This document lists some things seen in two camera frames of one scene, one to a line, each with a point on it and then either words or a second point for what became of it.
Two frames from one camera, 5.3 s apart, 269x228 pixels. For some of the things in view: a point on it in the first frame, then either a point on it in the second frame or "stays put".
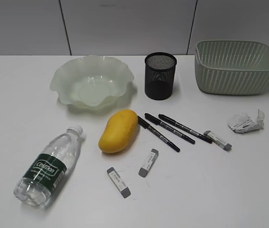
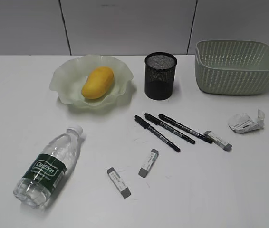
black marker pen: x=156 y=134 stays put
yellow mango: x=120 y=128 -> x=99 y=82
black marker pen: x=170 y=129 stays put
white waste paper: x=243 y=122 stays put
